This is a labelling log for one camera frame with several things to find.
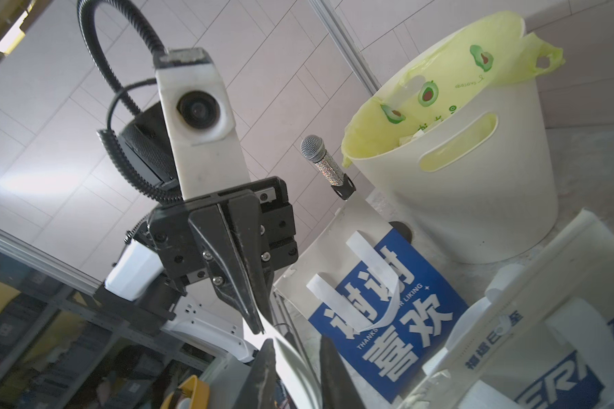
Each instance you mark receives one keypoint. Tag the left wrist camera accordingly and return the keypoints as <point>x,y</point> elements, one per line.
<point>200,123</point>

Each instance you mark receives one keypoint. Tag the cream trash bin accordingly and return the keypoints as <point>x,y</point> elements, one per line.
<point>481,183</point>

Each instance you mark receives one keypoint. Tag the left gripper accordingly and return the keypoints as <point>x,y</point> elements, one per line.
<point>239,237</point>

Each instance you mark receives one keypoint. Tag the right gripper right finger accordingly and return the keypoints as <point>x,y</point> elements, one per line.
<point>338,390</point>

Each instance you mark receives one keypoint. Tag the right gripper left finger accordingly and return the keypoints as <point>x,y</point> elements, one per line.
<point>258,391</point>

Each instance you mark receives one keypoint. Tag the yellow-green bin liner bag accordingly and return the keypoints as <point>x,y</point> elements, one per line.
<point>493,51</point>

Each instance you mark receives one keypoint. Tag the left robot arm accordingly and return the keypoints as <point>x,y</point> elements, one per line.
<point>128,289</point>

